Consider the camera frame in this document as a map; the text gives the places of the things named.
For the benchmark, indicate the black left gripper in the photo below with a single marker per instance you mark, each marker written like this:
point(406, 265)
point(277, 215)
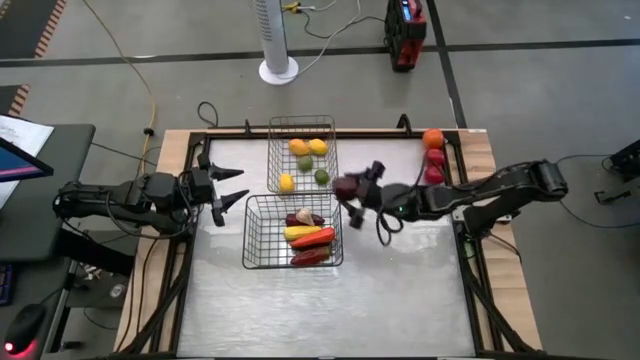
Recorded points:
point(202, 185)

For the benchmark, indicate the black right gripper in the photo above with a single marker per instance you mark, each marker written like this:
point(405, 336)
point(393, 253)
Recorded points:
point(371, 192)

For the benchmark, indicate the green lime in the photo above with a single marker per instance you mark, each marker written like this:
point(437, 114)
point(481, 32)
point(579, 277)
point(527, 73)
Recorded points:
point(321, 176)
point(305, 163)

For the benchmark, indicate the small yellow lemon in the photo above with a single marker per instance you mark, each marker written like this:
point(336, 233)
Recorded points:
point(286, 183)

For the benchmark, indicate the white garlic bulb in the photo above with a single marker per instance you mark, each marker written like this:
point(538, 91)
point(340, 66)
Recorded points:
point(304, 216)

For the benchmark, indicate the red-orange pepper green stem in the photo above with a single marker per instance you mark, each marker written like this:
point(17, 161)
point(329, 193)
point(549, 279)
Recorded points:
point(315, 238)

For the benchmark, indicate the dark maroon pepper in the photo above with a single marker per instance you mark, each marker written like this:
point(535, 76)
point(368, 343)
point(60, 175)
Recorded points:
point(291, 220)

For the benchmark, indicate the yellow corn cob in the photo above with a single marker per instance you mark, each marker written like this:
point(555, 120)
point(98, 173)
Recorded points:
point(300, 232)

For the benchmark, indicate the orange-yellow mango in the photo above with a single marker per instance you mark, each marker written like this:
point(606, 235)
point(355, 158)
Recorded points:
point(298, 147)

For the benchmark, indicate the dark red chili pepper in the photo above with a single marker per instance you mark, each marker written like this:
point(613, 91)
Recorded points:
point(310, 256)

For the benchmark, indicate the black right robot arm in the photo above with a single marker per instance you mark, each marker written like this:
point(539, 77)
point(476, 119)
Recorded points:
point(490, 190)

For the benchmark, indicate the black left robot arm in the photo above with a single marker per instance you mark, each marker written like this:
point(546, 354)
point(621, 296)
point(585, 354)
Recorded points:
point(100, 197)

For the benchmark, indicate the red apples at edge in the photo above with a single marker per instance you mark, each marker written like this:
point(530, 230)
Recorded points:
point(433, 175)

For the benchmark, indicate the orange fruit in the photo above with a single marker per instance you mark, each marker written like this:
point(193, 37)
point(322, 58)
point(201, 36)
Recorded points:
point(433, 138)

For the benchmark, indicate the black desk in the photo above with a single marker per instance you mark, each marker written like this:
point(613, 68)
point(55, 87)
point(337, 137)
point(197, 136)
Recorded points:
point(65, 165)

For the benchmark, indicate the red and black toolbox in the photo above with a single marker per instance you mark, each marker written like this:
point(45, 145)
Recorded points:
point(405, 35)

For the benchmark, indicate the white tower fan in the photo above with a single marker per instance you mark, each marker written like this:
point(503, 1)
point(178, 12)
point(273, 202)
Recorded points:
point(274, 35)

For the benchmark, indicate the computer monitor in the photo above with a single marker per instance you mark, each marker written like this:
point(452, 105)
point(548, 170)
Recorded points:
point(20, 162)

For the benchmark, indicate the white paper sheet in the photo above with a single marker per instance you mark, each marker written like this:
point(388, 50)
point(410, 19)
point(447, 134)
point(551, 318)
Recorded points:
point(25, 132)

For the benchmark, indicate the black mat orange stripes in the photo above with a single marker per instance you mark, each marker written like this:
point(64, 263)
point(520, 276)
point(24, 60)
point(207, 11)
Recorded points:
point(10, 97)
point(25, 25)

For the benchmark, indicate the black keyboard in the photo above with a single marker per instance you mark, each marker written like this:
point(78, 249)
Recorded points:
point(5, 285)

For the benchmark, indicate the black computer mouse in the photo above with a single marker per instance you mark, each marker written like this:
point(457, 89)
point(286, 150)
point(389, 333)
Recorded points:
point(24, 327)

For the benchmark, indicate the black device box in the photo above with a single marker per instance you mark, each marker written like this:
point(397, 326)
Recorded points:
point(627, 160)

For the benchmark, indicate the black table frame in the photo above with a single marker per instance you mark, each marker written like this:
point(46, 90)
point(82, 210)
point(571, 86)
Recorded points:
point(467, 280)

